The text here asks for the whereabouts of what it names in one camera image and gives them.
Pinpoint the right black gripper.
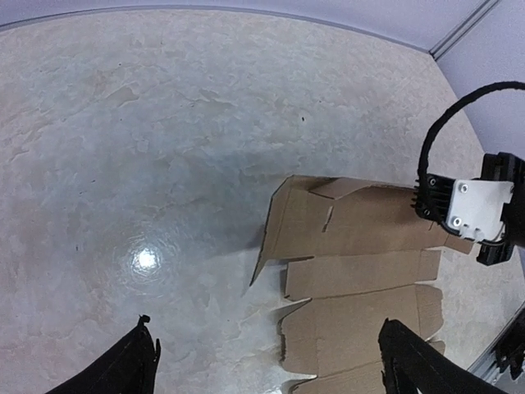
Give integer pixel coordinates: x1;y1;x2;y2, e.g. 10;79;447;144
477;153;524;266

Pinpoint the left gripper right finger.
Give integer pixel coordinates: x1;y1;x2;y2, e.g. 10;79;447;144
378;319;502;393

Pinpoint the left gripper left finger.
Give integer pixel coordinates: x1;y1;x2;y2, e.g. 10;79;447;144
48;315;161;394

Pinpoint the brown cardboard box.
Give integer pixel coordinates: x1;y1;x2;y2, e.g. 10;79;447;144
256;176;473;393

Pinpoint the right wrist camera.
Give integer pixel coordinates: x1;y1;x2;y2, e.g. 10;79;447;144
412;174;514;246

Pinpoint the front aluminium rail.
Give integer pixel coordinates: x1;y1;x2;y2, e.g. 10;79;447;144
468;305;524;393

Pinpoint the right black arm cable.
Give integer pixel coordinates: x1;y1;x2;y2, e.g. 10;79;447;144
414;80;525;181

